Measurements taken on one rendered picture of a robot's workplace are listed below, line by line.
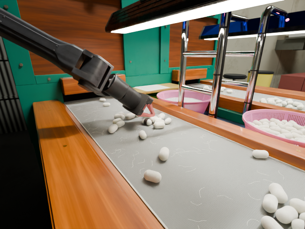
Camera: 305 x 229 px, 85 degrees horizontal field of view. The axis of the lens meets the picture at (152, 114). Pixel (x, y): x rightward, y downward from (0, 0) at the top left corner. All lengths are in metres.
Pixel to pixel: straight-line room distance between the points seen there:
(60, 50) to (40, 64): 0.43
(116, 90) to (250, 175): 0.36
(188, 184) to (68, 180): 0.20
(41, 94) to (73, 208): 0.66
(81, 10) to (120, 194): 0.81
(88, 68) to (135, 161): 0.24
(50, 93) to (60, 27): 0.29
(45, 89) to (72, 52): 0.45
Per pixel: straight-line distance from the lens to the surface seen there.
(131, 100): 0.49
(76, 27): 0.91
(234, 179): 0.36
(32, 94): 0.88
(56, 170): 0.35
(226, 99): 0.86
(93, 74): 0.43
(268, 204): 0.32
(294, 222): 0.32
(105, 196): 0.28
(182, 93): 0.67
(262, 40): 0.77
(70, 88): 0.82
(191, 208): 0.29
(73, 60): 0.44
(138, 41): 1.02
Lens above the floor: 0.96
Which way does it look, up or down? 20 degrees down
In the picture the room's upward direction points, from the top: straight up
